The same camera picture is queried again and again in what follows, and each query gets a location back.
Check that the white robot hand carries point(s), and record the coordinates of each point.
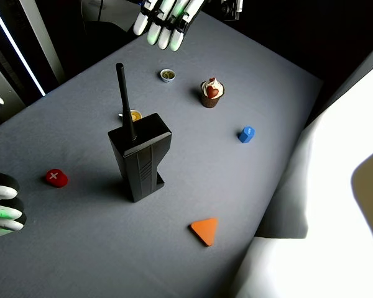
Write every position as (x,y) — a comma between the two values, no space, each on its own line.
(166,28)
(1,192)

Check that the black walkie-talkie toy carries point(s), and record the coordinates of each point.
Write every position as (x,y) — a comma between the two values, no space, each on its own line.
(143,155)

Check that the small bowl of green soup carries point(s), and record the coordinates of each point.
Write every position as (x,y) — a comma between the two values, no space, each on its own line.
(168,75)

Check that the red block with white cross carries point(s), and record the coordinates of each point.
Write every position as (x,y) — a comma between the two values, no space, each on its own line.
(56,178)

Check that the black mechanical fixture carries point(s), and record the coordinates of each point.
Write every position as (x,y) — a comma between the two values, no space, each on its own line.
(231,9)

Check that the toy cupcake with red heart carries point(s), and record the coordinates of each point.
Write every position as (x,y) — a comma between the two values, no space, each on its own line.
(212,93)

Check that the small bowl of yellow soup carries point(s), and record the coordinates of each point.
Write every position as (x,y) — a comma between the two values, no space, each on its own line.
(136,116)

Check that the grey table cloth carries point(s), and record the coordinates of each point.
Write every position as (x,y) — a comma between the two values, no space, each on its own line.
(81,248)

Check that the blue hexagonal block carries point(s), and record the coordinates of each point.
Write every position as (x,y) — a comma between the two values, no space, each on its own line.
(246,134)

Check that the white light strip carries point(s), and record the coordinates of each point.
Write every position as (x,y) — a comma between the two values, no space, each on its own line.
(18,51)

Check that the orange triangle block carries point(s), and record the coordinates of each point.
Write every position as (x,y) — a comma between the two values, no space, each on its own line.
(206,230)

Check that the beige flat panel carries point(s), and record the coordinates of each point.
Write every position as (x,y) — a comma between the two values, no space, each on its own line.
(371,201)

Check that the white upright post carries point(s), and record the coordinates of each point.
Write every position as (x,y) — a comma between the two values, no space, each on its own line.
(47,46)

